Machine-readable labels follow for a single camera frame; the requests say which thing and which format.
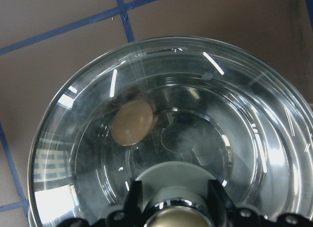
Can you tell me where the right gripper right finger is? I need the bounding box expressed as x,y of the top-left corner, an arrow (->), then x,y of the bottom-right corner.
207,180 -> 313,227

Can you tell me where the brown egg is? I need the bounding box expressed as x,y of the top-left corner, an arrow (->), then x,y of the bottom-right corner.
111,100 -> 153,146

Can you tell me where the mint green pot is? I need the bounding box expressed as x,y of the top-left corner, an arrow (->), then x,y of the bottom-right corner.
28,47 -> 313,227

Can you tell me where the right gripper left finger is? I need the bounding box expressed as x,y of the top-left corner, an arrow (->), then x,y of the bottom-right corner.
58,181 -> 142,227

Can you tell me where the glass pot lid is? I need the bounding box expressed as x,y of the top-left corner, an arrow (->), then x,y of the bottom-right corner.
27,36 -> 313,227

